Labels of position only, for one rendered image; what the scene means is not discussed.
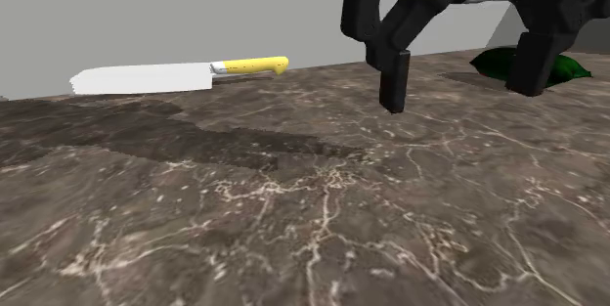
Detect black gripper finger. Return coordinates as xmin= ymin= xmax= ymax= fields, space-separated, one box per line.
xmin=339 ymin=0 xmax=450 ymax=115

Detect dark green flat lumpy object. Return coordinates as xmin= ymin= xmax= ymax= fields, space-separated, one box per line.
xmin=468 ymin=46 xmax=593 ymax=90

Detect yellow-handled white-bladed kitchen knife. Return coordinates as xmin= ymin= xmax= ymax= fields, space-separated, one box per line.
xmin=68 ymin=55 xmax=290 ymax=96

